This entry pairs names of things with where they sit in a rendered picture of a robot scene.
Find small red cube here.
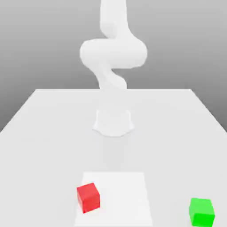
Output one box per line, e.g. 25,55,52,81
76,182,101,214

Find small green cube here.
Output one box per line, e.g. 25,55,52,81
188,197,216,227

